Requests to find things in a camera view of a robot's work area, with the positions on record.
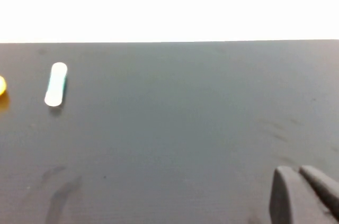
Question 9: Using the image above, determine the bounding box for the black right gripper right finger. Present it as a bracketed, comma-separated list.
[299, 165, 339, 224]

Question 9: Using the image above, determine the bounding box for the white green glue stick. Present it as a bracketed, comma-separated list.
[44, 62, 68, 107]

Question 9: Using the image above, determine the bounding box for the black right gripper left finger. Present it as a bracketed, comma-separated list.
[269, 166, 332, 224]

